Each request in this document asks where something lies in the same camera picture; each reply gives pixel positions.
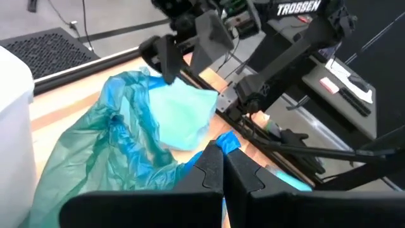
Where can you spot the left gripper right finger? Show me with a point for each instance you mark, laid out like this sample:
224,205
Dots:
300,209

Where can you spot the white printed paper sheet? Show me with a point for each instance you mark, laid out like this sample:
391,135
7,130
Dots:
341,73

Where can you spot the white plastic trash bin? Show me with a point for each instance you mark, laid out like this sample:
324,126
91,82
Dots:
14,126

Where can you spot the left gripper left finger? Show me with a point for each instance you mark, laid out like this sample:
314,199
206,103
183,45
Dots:
142,209

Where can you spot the black computer mouse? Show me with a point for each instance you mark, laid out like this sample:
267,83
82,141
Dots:
357,83

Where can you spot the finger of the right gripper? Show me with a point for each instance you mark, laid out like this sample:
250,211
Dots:
166,60
210,41

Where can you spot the black perforated metal panel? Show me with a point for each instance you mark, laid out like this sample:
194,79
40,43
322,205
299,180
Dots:
47,54

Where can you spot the pink notepad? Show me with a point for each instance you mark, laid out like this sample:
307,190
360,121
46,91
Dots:
329,85

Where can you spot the light blue bag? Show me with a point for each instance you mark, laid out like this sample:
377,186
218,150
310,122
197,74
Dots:
183,114

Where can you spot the slim black remote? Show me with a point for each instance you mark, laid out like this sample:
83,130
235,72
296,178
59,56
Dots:
354,101

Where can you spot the grey side desk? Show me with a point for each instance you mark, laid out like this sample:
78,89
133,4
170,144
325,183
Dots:
329,104

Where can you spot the teal plastic trash bag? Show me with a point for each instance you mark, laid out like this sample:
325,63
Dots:
104,152

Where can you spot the black glove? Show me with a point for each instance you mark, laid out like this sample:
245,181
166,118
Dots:
297,142

